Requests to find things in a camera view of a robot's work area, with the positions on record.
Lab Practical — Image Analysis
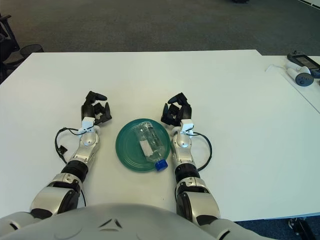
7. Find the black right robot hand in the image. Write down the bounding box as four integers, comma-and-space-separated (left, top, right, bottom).
160, 92, 193, 127

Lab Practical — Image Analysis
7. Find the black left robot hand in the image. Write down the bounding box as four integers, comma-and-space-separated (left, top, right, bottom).
80, 90, 113, 126

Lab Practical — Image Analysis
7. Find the clear bottle with blue cap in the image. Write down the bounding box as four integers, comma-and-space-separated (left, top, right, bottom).
134, 121, 170, 172

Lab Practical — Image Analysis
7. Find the green ceramic plate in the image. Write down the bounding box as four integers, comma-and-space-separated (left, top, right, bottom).
115, 118, 172, 173

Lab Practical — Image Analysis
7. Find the black mesh wastebasket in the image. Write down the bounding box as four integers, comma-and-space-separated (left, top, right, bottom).
20, 44, 45, 56

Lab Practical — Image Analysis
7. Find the black office chair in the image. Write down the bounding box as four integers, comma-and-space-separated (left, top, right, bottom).
0, 14, 25, 83

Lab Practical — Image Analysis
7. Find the grey robot torso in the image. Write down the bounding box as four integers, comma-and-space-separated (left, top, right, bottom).
0, 202, 226, 240

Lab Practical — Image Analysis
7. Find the white and grey VR controller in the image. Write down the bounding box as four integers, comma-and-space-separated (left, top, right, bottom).
285, 62, 315, 87

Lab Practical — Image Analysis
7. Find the black table leg caster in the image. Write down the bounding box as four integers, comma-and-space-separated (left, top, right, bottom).
287, 217, 313, 240

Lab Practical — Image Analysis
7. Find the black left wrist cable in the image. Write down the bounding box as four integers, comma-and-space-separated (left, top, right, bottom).
54, 127, 83, 165

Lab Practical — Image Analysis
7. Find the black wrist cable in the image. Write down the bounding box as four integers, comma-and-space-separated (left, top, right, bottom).
54, 127, 83, 165
191, 131, 213, 172

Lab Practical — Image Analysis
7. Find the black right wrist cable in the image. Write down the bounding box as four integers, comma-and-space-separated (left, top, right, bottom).
191, 131, 213, 172

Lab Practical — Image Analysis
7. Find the long black elbow cable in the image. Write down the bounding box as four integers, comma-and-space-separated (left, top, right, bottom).
79, 188, 87, 208

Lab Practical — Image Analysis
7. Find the thin white cable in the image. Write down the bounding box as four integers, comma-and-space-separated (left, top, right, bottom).
264, 64, 287, 73

